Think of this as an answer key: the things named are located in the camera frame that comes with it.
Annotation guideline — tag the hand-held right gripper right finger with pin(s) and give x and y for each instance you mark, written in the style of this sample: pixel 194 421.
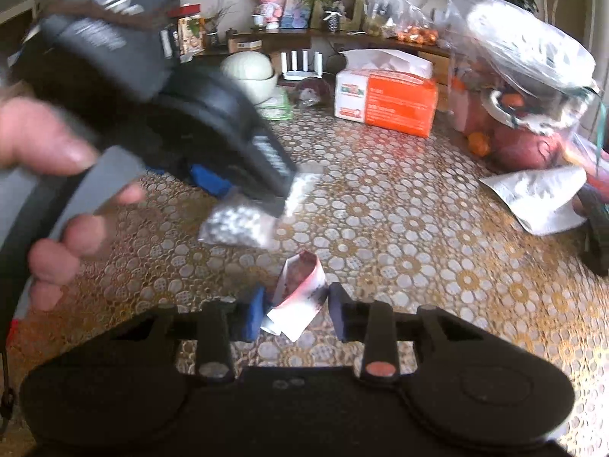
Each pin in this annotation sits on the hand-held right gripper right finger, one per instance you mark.
pixel 338 312

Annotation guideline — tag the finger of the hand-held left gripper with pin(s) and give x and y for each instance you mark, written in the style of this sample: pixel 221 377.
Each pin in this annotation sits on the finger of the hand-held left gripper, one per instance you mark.
pixel 211 181

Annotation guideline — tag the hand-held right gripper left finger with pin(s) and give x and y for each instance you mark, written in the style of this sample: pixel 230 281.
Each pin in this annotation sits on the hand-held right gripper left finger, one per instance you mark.
pixel 252 314

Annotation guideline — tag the pink and white packet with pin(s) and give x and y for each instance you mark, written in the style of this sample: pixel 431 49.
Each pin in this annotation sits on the pink and white packet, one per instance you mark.
pixel 297 290

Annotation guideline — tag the clear bag of white beads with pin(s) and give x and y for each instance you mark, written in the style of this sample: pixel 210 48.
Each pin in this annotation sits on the clear bag of white beads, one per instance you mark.
pixel 238 226

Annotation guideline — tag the person's left hand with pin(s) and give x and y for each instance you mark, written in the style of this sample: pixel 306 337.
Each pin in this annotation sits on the person's left hand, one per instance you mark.
pixel 43 138

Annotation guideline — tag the green ceramic pot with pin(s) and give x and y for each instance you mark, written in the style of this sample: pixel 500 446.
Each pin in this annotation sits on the green ceramic pot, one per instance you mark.
pixel 250 74

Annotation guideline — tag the printed gift bag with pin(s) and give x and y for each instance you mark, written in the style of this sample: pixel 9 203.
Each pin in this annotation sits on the printed gift bag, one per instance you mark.
pixel 192 33

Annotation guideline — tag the flat cardboard box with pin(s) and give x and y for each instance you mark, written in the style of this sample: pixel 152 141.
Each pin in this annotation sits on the flat cardboard box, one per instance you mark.
pixel 245 45

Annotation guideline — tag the small dark teapot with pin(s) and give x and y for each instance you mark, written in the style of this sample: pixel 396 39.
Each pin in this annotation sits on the small dark teapot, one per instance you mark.
pixel 232 32

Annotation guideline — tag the vase with twigs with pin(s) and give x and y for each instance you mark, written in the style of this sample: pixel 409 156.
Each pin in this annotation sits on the vase with twigs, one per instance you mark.
pixel 219 24

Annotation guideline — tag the green cloth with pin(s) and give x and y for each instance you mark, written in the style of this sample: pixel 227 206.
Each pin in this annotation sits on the green cloth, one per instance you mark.
pixel 278 104

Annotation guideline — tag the red tin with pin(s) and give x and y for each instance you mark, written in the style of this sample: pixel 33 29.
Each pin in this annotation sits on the red tin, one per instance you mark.
pixel 186 10

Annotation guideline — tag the white cup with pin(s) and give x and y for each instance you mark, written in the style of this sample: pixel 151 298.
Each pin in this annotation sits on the white cup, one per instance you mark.
pixel 259 20

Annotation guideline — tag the white router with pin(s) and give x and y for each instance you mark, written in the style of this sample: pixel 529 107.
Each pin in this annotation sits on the white router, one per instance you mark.
pixel 302 64

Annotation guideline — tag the patterned lace tablecloth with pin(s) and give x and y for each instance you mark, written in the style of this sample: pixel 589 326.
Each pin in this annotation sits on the patterned lace tablecloth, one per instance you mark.
pixel 404 209

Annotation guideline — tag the wooden television cabinet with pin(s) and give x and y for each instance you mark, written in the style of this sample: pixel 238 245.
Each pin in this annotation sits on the wooden television cabinet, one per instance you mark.
pixel 295 40

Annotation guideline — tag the dark round object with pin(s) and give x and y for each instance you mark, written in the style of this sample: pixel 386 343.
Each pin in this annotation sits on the dark round object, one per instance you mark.
pixel 315 91

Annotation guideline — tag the pink bear doll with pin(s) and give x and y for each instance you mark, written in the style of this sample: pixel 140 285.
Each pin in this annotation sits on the pink bear doll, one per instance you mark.
pixel 269 4

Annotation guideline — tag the printed picture card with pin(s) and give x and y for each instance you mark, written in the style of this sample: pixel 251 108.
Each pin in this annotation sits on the printed picture card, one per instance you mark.
pixel 295 12

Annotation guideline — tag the small potted plant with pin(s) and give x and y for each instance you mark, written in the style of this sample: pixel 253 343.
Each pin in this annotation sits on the small potted plant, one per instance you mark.
pixel 330 12

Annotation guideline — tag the orange tissue pack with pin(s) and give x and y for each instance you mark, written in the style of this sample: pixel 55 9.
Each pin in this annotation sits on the orange tissue pack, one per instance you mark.
pixel 390 100

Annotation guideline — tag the clear plastic bag of goods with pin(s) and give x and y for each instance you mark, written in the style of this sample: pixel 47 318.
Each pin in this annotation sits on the clear plastic bag of goods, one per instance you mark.
pixel 383 9

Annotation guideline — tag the bag of oranges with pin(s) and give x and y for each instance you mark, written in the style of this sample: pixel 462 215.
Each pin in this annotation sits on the bag of oranges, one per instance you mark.
pixel 418 35

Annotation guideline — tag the black pouch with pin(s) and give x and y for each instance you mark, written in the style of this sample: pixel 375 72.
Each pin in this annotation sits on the black pouch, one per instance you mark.
pixel 597 233

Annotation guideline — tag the bag covered fruit basket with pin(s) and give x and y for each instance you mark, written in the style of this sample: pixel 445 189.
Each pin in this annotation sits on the bag covered fruit basket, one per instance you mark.
pixel 523 81

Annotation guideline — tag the wooden photo frame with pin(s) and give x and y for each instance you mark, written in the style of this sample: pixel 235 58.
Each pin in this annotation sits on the wooden photo frame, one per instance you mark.
pixel 352 9

